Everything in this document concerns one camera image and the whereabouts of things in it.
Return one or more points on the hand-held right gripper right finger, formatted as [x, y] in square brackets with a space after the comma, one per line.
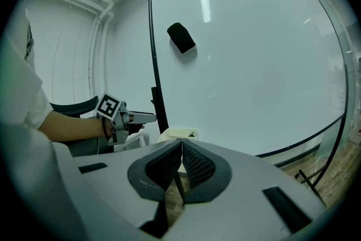
[201, 169]

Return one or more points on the white whiteboard with black frame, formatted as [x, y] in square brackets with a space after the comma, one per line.
[253, 70]

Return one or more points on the person's white shirt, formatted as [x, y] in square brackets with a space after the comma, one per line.
[19, 87]

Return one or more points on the dark office chair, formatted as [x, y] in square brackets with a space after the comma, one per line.
[76, 107]

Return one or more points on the white plastic frame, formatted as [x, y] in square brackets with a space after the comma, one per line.
[132, 141]

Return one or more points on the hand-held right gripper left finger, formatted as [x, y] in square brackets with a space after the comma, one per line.
[158, 172]

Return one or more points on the black whiteboard eraser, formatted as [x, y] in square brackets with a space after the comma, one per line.
[182, 36]

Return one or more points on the person's left forearm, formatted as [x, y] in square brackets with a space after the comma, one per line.
[76, 127]

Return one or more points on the beige plastic box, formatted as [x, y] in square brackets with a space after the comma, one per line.
[177, 134]

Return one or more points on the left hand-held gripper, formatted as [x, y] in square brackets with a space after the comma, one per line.
[108, 107]

